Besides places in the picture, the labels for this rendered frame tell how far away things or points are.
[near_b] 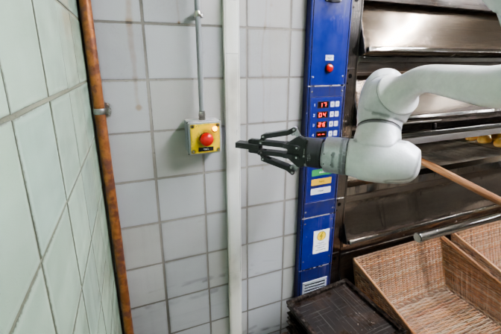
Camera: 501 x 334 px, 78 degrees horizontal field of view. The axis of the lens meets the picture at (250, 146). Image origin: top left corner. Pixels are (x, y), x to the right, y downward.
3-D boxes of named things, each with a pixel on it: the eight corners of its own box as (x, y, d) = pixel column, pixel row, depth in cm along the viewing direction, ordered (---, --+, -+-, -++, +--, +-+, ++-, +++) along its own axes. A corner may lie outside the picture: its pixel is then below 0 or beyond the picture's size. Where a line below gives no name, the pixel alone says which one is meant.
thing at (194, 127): (185, 150, 98) (183, 118, 95) (215, 147, 101) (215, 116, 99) (189, 156, 91) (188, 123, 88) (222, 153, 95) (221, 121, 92)
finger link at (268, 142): (298, 151, 77) (299, 146, 76) (257, 145, 81) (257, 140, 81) (302, 147, 80) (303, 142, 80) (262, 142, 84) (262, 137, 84)
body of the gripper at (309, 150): (321, 140, 72) (283, 136, 75) (319, 174, 74) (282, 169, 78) (327, 133, 78) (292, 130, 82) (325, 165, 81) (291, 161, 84)
